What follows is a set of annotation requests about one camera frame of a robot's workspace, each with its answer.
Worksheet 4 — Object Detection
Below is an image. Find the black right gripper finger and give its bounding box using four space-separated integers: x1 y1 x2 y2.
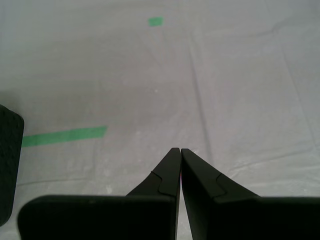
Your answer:
180 148 320 240
16 147 182 240

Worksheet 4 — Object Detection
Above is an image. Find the black perforated plastic basket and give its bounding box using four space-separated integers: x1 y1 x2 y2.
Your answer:
0 104 25 228

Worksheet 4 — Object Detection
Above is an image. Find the long green tape line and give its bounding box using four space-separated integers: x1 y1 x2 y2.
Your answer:
21 125 108 148

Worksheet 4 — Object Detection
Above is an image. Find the white plastic table cover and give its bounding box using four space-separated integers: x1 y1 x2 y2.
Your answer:
0 0 320 240

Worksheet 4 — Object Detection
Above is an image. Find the small green tape mark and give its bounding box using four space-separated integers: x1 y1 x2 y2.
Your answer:
148 16 165 27

